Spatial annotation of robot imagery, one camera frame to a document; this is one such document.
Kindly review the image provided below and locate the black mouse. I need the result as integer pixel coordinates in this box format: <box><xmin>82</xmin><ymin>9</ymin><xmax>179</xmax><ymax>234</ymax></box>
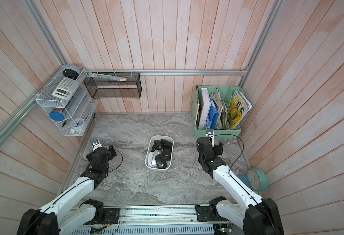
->
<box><xmin>151</xmin><ymin>140</ymin><xmax>165</xmax><ymax>152</ymax></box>
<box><xmin>161</xmin><ymin>140</ymin><xmax>173</xmax><ymax>162</ymax></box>
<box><xmin>155</xmin><ymin>154</ymin><xmax>167</xmax><ymax>169</ymax></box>

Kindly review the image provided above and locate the silver mouse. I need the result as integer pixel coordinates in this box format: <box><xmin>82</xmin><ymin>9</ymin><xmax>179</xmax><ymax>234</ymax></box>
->
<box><xmin>151</xmin><ymin>149</ymin><xmax>162</xmax><ymax>167</ymax></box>

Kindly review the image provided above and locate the white mouse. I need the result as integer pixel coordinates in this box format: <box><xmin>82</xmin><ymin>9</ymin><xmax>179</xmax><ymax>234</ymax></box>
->
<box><xmin>147</xmin><ymin>152</ymin><xmax>156</xmax><ymax>168</ymax></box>

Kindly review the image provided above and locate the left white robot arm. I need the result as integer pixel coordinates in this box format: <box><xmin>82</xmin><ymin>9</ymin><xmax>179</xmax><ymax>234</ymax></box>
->
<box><xmin>17</xmin><ymin>144</ymin><xmax>117</xmax><ymax>235</ymax></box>

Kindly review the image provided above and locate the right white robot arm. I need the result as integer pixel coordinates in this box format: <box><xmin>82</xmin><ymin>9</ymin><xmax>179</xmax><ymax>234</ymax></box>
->
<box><xmin>195</xmin><ymin>137</ymin><xmax>284</xmax><ymax>235</ymax></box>

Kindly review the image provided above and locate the white storage box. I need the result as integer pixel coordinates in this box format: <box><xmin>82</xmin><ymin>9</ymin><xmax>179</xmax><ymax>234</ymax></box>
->
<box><xmin>144</xmin><ymin>135</ymin><xmax>174</xmax><ymax>171</ymax></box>

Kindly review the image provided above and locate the blue folder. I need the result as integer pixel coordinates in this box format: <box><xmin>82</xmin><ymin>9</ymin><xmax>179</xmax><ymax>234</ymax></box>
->
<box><xmin>206</xmin><ymin>101</ymin><xmax>218</xmax><ymax>129</ymax></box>

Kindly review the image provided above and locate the white book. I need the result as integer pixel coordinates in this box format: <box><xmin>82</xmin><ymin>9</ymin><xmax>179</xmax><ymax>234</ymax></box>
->
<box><xmin>197</xmin><ymin>88</ymin><xmax>211</xmax><ymax>129</ymax></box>

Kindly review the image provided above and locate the newspaper bundle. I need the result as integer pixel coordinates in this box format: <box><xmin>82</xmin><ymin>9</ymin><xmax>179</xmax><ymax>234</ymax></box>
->
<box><xmin>211</xmin><ymin>88</ymin><xmax>229</xmax><ymax>130</ymax></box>

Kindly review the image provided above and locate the white cup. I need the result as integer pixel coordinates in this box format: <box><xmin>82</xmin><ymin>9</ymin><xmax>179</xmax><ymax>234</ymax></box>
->
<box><xmin>69</xmin><ymin>118</ymin><xmax>85</xmax><ymax>135</ymax></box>

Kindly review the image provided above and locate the blue wallet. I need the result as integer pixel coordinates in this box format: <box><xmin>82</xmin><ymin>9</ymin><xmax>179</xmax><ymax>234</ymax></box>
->
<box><xmin>237</xmin><ymin>174</ymin><xmax>251</xmax><ymax>188</ymax></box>

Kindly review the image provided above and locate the green file organizer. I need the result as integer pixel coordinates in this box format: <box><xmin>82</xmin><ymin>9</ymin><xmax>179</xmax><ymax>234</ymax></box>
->
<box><xmin>191</xmin><ymin>86</ymin><xmax>244</xmax><ymax>139</ymax></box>

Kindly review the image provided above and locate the yellow magazine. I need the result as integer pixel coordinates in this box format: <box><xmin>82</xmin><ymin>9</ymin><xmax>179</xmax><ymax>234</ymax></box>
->
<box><xmin>227</xmin><ymin>90</ymin><xmax>253</xmax><ymax>130</ymax></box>

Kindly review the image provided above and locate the green alarm clock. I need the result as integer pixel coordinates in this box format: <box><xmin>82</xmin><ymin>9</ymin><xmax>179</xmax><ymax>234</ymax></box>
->
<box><xmin>246</xmin><ymin>168</ymin><xmax>268</xmax><ymax>192</ymax></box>

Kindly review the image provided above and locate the blue lid jar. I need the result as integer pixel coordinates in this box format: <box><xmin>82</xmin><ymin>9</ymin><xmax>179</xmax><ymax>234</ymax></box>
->
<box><xmin>49</xmin><ymin>108</ymin><xmax>65</xmax><ymax>122</ymax></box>

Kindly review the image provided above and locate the white calculator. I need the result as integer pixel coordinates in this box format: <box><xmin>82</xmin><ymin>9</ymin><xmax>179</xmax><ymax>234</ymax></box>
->
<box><xmin>52</xmin><ymin>77</ymin><xmax>79</xmax><ymax>100</ymax></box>

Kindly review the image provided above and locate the round grey speaker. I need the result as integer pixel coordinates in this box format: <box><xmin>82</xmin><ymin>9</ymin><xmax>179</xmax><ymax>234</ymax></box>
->
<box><xmin>63</xmin><ymin>65</ymin><xmax>81</xmax><ymax>80</ymax></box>

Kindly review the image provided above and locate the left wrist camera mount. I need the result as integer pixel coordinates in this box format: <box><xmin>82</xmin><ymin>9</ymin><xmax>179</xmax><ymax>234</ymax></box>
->
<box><xmin>91</xmin><ymin>139</ymin><xmax>102</xmax><ymax>152</ymax></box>

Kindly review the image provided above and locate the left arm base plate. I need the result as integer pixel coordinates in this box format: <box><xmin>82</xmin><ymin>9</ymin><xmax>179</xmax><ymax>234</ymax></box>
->
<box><xmin>84</xmin><ymin>208</ymin><xmax>120</xmax><ymax>225</ymax></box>

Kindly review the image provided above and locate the white wire shelf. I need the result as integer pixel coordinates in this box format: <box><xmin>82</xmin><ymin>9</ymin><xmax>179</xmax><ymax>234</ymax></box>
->
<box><xmin>36</xmin><ymin>67</ymin><xmax>98</xmax><ymax>137</ymax></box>

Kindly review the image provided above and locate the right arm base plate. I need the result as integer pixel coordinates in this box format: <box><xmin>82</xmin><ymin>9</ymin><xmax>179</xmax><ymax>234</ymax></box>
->
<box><xmin>195</xmin><ymin>205</ymin><xmax>229</xmax><ymax>222</ymax></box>

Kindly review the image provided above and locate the black wire basket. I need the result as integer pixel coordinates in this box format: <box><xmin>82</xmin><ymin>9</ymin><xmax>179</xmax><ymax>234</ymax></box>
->
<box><xmin>84</xmin><ymin>72</ymin><xmax>142</xmax><ymax>99</ymax></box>

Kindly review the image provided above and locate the aluminium rail frame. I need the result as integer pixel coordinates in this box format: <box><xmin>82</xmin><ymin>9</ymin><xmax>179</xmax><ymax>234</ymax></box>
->
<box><xmin>33</xmin><ymin>202</ymin><xmax>281</xmax><ymax>235</ymax></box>

